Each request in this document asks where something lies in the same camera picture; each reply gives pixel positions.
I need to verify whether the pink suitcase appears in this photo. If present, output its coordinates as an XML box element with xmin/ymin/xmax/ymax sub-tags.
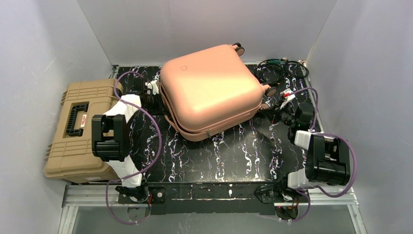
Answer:
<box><xmin>160</xmin><ymin>43</ymin><xmax>276</xmax><ymax>142</ymax></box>

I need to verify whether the aluminium frame rail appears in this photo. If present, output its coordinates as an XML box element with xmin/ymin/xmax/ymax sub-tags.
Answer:
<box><xmin>58</xmin><ymin>182</ymin><xmax>367</xmax><ymax>234</ymax></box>

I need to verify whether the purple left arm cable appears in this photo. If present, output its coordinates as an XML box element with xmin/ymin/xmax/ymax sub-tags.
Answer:
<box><xmin>106</xmin><ymin>71</ymin><xmax>163</xmax><ymax>225</ymax></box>

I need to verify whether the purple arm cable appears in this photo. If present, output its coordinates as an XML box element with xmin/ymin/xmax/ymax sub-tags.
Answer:
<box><xmin>283</xmin><ymin>87</ymin><xmax>358</xmax><ymax>223</ymax></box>
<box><xmin>106</xmin><ymin>71</ymin><xmax>163</xmax><ymax>225</ymax></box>

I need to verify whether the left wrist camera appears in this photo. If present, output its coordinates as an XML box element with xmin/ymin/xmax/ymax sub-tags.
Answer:
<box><xmin>145</xmin><ymin>80</ymin><xmax>160</xmax><ymax>96</ymax></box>

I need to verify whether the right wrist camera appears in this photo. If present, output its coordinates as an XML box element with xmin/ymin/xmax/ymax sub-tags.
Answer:
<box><xmin>279</xmin><ymin>88</ymin><xmax>295</xmax><ymax>110</ymax></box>

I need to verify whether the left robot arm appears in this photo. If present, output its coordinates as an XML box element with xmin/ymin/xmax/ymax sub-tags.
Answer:
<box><xmin>91</xmin><ymin>81</ymin><xmax>160</xmax><ymax>188</ymax></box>

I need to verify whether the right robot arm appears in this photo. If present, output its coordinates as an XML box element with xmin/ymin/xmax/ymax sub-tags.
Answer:
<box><xmin>264</xmin><ymin>103</ymin><xmax>351</xmax><ymax>189</ymax></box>

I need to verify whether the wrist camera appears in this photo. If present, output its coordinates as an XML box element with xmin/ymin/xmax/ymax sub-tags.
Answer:
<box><xmin>145</xmin><ymin>80</ymin><xmax>160</xmax><ymax>96</ymax></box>
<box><xmin>279</xmin><ymin>88</ymin><xmax>295</xmax><ymax>110</ymax></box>

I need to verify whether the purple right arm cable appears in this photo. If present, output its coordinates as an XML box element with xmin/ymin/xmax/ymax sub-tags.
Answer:
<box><xmin>283</xmin><ymin>87</ymin><xmax>358</xmax><ymax>223</ymax></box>

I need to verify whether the black cable bundle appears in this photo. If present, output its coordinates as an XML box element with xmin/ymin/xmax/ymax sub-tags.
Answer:
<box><xmin>256</xmin><ymin>58</ymin><xmax>288</xmax><ymax>85</ymax></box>

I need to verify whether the black coiled cable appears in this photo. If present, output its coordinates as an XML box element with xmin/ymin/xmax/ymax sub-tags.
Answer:
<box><xmin>283</xmin><ymin>59</ymin><xmax>310</xmax><ymax>79</ymax></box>

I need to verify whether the tan plastic tool case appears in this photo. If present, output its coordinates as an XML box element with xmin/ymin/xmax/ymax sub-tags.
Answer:
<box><xmin>44</xmin><ymin>78</ymin><xmax>123</xmax><ymax>183</ymax></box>

